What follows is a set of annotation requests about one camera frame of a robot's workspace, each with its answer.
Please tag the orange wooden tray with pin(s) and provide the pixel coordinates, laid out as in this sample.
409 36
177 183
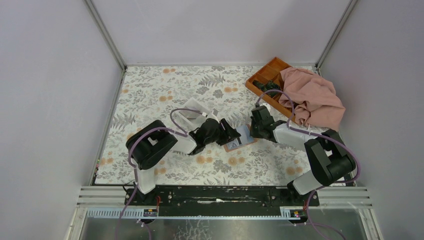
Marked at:
270 73

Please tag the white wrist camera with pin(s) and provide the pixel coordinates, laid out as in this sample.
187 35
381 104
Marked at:
210 115
263 104

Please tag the tan leather card holder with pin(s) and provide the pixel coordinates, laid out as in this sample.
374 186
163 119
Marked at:
243 142

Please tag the dark green items in tray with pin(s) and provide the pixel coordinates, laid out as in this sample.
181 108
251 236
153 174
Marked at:
270 85

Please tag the silver cards in box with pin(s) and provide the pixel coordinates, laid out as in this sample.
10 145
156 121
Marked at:
190 114

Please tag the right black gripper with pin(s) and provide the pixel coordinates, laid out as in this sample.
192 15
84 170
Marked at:
253 134

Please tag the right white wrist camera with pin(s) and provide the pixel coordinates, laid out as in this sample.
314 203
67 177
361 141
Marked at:
263 104

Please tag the floral table mat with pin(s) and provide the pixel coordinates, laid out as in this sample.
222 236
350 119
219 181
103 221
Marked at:
150 93

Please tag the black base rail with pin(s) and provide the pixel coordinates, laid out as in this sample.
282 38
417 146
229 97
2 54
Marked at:
219 201

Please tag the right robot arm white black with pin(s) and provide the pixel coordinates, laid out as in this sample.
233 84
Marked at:
328 158

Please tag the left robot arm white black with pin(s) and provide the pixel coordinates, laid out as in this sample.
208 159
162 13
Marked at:
147 147

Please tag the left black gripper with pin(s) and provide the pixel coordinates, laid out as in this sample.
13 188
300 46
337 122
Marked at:
227 134

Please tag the pink cloth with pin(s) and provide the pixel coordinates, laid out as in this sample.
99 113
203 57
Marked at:
315 100

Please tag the white plastic card box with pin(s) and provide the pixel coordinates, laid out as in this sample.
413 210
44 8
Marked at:
194 104

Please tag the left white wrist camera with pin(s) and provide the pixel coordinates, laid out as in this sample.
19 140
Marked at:
210 115

